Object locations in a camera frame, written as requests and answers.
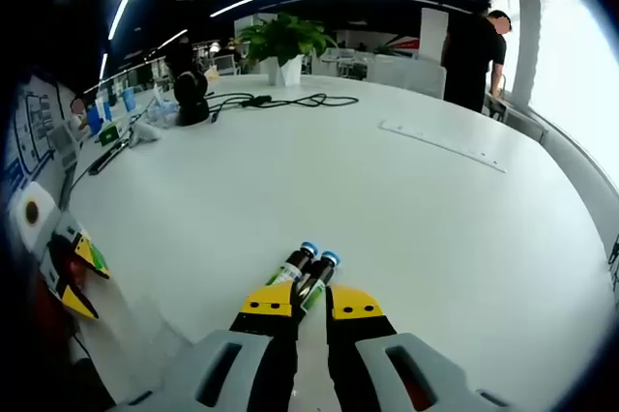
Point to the small green box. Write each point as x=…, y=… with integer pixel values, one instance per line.
x=109, y=133

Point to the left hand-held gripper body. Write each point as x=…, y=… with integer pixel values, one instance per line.
x=34, y=211

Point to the black round device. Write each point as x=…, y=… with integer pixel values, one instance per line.
x=191, y=100

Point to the black marker pen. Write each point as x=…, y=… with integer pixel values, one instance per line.
x=109, y=158

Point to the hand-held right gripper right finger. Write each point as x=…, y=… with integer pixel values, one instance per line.
x=372, y=359

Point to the blue box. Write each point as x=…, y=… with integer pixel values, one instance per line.
x=94, y=117
x=129, y=100

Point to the white flat strip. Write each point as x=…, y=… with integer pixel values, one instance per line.
x=440, y=143

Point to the white low cabinet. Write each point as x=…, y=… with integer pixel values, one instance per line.
x=406, y=76

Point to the brown medicine bottle green label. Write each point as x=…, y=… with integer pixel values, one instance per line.
x=319, y=281
x=290, y=267

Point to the white pillar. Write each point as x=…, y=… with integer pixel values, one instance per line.
x=433, y=32

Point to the wall poster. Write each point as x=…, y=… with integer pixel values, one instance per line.
x=31, y=131

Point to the clear plastic bag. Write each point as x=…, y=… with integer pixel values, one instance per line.
x=162, y=108

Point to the white cloth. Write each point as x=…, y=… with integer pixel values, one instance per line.
x=143, y=133

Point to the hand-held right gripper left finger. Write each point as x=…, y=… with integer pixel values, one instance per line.
x=242, y=359

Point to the potted plant white pot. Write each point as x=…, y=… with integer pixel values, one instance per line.
x=285, y=39

